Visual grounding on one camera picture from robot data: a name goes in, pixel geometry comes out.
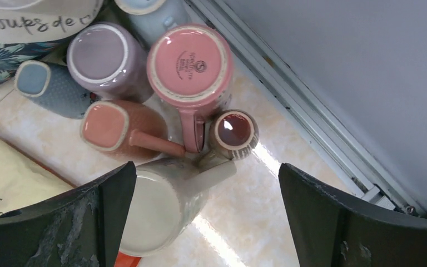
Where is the large pink mug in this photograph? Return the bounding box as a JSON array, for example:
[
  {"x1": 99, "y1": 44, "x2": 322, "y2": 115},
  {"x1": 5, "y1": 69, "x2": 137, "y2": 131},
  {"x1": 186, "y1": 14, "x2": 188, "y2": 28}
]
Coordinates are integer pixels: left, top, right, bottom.
[{"x1": 147, "y1": 24, "x2": 234, "y2": 153}]

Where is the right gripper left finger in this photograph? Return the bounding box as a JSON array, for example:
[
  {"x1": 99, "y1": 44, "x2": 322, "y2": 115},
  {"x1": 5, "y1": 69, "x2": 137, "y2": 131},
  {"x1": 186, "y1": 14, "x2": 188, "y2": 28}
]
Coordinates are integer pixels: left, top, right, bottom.
[{"x1": 0, "y1": 162, "x2": 137, "y2": 266}]

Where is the small brown striped cup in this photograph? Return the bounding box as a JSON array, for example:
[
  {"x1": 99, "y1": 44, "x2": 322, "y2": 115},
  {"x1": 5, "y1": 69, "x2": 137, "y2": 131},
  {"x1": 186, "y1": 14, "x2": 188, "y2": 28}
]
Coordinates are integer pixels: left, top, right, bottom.
[{"x1": 197, "y1": 110, "x2": 260, "y2": 168}]

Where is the cream white mug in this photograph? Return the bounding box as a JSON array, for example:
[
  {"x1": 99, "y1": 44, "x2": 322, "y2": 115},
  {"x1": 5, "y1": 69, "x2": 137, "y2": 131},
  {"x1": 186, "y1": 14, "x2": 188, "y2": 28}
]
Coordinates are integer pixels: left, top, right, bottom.
[{"x1": 119, "y1": 157, "x2": 236, "y2": 257}]

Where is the light blue white mug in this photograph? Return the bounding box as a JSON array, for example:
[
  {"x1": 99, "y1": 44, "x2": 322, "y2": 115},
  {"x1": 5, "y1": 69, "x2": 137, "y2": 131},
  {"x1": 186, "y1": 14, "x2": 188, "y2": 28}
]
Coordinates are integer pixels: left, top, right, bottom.
[{"x1": 115, "y1": 0, "x2": 191, "y2": 47}]

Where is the beige canvas tote bag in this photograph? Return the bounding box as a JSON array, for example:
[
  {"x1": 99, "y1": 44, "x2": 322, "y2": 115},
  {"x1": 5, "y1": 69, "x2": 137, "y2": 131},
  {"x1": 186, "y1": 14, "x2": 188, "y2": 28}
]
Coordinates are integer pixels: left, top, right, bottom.
[{"x1": 0, "y1": 1, "x2": 106, "y2": 102}]

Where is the metal corner frame rail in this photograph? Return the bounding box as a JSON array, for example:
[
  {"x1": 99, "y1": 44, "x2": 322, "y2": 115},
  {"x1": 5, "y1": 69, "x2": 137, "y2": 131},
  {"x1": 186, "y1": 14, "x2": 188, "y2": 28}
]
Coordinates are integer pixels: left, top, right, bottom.
[{"x1": 186, "y1": 1, "x2": 427, "y2": 218}]

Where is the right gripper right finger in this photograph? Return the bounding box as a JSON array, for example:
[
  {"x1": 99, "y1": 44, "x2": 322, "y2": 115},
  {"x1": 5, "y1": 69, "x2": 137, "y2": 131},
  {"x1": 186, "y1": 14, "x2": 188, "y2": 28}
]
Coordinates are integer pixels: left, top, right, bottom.
[{"x1": 279, "y1": 163, "x2": 427, "y2": 266}]

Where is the orange chips bag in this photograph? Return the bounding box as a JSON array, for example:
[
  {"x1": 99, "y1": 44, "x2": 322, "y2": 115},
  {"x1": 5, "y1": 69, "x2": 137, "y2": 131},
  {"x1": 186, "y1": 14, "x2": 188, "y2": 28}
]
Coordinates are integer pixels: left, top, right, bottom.
[{"x1": 0, "y1": 139, "x2": 138, "y2": 266}]

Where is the blue grey mug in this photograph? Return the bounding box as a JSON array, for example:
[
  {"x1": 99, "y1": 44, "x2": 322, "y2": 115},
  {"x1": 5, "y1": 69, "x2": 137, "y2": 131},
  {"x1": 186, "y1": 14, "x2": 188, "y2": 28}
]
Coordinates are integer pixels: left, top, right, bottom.
[{"x1": 14, "y1": 60, "x2": 101, "y2": 119}]

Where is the lilac mug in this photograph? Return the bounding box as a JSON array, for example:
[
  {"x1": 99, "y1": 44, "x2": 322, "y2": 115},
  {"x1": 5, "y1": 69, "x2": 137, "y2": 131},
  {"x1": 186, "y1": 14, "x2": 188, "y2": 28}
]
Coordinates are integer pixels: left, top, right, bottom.
[{"x1": 66, "y1": 22, "x2": 154, "y2": 103}]

